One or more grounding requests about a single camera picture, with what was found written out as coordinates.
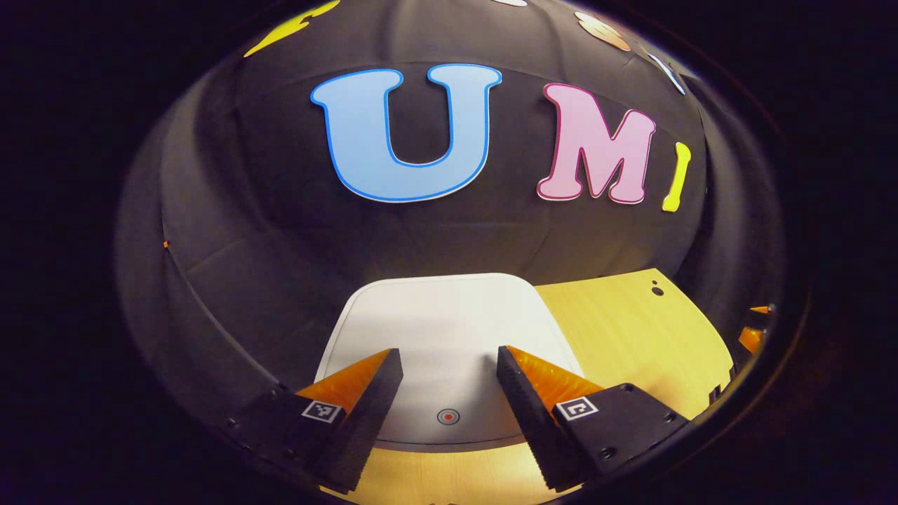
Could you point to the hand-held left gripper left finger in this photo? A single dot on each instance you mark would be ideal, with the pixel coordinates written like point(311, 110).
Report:
point(365, 428)

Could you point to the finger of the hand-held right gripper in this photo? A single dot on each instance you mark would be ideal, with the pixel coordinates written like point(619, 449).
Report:
point(751, 339)
point(762, 308)

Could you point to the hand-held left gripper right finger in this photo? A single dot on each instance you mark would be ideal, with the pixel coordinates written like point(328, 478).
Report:
point(533, 428)

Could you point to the white desktop garbage bin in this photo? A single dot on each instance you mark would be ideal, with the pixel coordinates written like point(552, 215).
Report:
point(449, 330)

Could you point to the wooden desktop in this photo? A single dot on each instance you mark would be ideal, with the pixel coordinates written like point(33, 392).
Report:
point(631, 337)

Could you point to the black backdrop cloth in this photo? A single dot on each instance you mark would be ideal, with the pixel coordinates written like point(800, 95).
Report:
point(280, 231)

